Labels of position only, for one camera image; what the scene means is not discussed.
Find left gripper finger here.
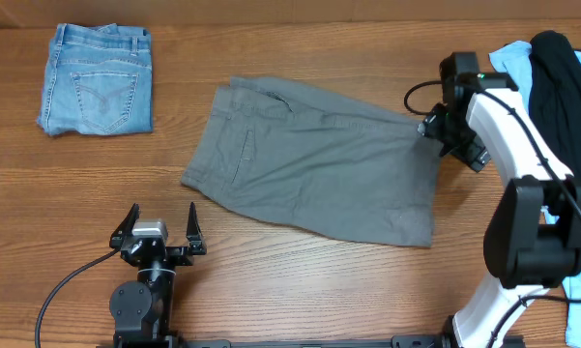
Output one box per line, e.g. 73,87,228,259
109,203,140,248
186,202,207,255

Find grey shorts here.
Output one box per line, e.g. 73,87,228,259
181,76,441,247

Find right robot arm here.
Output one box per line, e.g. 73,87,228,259
392,52,581,347

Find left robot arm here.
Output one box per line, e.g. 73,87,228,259
109,204,207,347

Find black garment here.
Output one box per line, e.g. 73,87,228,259
529,31,581,179

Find folded blue denim jeans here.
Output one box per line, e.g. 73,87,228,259
37,23,154,136

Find light blue garment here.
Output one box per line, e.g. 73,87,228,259
489,41,581,348

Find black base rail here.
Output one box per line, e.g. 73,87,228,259
96,333,528,348

